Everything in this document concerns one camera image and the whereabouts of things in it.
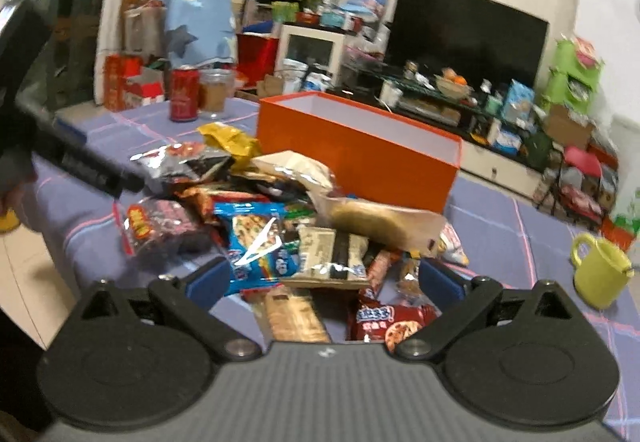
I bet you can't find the white cabinet with glass door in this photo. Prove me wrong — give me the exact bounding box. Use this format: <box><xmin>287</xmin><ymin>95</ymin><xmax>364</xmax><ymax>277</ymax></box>
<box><xmin>274</xmin><ymin>23</ymin><xmax>351</xmax><ymax>83</ymax></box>

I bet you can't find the dark red clear snack packet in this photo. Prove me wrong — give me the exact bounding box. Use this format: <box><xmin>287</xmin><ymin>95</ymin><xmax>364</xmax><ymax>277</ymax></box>
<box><xmin>112</xmin><ymin>198</ymin><xmax>216</xmax><ymax>268</ymax></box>

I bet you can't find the red bag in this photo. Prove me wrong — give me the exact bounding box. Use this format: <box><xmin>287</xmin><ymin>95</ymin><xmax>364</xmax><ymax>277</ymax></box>
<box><xmin>236</xmin><ymin>33</ymin><xmax>280</xmax><ymax>85</ymax></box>

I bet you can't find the purple plaid tablecloth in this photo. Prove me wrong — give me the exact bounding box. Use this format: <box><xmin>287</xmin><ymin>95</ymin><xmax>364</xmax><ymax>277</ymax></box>
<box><xmin>20</xmin><ymin>94</ymin><xmax>640</xmax><ymax>442</ymax></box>

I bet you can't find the black television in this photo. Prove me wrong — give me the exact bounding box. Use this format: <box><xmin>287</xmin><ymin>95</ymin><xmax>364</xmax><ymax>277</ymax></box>
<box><xmin>385</xmin><ymin>0</ymin><xmax>551</xmax><ymax>90</ymax></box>

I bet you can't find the bowl of oranges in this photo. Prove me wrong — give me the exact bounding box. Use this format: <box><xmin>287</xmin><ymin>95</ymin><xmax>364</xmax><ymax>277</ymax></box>
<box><xmin>434</xmin><ymin>69</ymin><xmax>473</xmax><ymax>98</ymax></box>

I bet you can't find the black red foil snack packet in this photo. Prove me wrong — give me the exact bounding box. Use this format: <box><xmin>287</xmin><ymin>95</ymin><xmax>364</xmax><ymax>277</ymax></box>
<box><xmin>131</xmin><ymin>142</ymin><xmax>236</xmax><ymax>193</ymax></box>

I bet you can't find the yellow-green mug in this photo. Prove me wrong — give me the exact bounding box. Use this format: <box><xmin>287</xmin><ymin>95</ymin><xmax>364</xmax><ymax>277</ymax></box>
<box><xmin>571</xmin><ymin>232</ymin><xmax>635</xmax><ymax>309</ymax></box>

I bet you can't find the green snack packet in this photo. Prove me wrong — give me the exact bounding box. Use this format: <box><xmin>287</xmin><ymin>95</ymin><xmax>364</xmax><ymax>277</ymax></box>
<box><xmin>282</xmin><ymin>202</ymin><xmax>318</xmax><ymax>228</ymax></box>

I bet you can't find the clear brown bread packet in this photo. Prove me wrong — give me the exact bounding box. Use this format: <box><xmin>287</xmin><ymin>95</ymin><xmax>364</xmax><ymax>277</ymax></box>
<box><xmin>307</xmin><ymin>192</ymin><xmax>447</xmax><ymax>258</ymax></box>

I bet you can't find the blue snack packet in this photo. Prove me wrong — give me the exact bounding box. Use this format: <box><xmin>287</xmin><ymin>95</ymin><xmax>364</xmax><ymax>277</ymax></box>
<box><xmin>214</xmin><ymin>201</ymin><xmax>301</xmax><ymax>297</ymax></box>

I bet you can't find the blue star print cloth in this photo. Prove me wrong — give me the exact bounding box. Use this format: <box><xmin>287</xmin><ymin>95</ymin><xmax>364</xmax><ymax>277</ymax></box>
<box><xmin>155</xmin><ymin>0</ymin><xmax>240</xmax><ymax>68</ymax></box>

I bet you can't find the green storage shelf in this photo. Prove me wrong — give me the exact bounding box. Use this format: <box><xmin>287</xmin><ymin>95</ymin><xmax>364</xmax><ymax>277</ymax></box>
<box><xmin>542</xmin><ymin>37</ymin><xmax>603</xmax><ymax>110</ymax></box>

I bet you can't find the white pink snack packet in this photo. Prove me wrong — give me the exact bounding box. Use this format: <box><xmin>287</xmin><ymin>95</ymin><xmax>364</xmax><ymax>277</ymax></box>
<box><xmin>435</xmin><ymin>222</ymin><xmax>471</xmax><ymax>267</ymax></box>

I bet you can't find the yellow snack packet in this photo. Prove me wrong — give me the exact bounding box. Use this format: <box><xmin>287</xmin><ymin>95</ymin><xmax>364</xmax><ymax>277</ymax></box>
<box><xmin>197</xmin><ymin>122</ymin><xmax>263</xmax><ymax>168</ymax></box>

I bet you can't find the glass jar with brown contents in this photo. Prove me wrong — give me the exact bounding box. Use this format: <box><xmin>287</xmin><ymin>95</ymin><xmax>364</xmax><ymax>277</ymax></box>
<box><xmin>199</xmin><ymin>68</ymin><xmax>236</xmax><ymax>119</ymax></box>

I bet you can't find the red soda can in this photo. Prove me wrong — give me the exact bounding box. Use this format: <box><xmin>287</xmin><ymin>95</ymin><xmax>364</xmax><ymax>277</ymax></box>
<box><xmin>169</xmin><ymin>66</ymin><xmax>202</xmax><ymax>123</ymax></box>

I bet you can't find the orange sausage stick packet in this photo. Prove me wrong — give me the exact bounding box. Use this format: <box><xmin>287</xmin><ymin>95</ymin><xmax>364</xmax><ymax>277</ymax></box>
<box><xmin>367</xmin><ymin>249</ymin><xmax>403</xmax><ymax>298</ymax></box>

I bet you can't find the brown wafer packet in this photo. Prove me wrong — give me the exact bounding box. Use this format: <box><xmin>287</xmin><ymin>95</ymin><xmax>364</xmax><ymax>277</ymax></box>
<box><xmin>241</xmin><ymin>286</ymin><xmax>332</xmax><ymax>344</ymax></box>

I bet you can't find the blue white box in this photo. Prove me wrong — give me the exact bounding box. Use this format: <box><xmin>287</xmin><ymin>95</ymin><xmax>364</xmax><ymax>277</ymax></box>
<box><xmin>502</xmin><ymin>79</ymin><xmax>536</xmax><ymax>123</ymax></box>

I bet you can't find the beige black striped snack packet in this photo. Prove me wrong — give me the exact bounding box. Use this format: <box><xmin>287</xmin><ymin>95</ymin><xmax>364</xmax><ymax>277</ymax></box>
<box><xmin>280</xmin><ymin>226</ymin><xmax>371</xmax><ymax>290</ymax></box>

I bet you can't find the white television stand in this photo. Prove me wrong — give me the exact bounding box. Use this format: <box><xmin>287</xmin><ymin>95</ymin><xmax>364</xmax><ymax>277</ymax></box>
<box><xmin>340</xmin><ymin>87</ymin><xmax>551</xmax><ymax>198</ymax></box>

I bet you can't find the brown carton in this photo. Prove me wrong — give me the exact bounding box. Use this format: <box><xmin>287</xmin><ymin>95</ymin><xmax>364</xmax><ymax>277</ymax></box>
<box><xmin>121</xmin><ymin>0</ymin><xmax>168</xmax><ymax>58</ymax></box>

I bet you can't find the red printed carton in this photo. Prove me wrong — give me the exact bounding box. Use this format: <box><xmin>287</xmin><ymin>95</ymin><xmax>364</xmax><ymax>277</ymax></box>
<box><xmin>103</xmin><ymin>54</ymin><xmax>166</xmax><ymax>112</ymax></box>

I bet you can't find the orange red snack packet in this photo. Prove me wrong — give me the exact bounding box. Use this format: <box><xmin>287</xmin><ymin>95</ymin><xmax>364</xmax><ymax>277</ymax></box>
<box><xmin>175</xmin><ymin>186</ymin><xmax>271</xmax><ymax>223</ymax></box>

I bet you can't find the plain cardboard box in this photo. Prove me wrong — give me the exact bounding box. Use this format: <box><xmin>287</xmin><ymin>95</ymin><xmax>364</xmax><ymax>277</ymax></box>
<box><xmin>542</xmin><ymin>104</ymin><xmax>596</xmax><ymax>150</ymax></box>

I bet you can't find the large beige snack packet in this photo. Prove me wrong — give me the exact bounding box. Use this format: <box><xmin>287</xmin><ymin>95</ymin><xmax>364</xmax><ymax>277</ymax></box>
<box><xmin>250</xmin><ymin>150</ymin><xmax>338</xmax><ymax>203</ymax></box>

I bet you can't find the red cookie packet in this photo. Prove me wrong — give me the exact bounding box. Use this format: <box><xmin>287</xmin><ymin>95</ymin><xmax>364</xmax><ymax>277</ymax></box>
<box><xmin>347</xmin><ymin>289</ymin><xmax>441</xmax><ymax>345</ymax></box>

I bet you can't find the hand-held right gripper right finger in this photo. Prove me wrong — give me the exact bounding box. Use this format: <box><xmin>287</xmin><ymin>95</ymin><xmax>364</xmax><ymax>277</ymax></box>
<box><xmin>394</xmin><ymin>258</ymin><xmax>582</xmax><ymax>366</ymax></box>

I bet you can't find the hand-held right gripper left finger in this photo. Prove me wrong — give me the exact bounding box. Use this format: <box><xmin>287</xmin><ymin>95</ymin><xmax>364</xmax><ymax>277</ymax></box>
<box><xmin>75</xmin><ymin>257</ymin><xmax>263</xmax><ymax>366</ymax></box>

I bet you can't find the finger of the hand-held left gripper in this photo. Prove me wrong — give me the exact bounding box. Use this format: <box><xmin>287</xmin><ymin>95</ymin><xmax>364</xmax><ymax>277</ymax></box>
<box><xmin>31</xmin><ymin>118</ymin><xmax>147</xmax><ymax>196</ymax></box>

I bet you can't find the orange cardboard box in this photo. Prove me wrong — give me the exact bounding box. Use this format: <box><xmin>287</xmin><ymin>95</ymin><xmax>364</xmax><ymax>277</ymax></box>
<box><xmin>256</xmin><ymin>91</ymin><xmax>463</xmax><ymax>214</ymax></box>

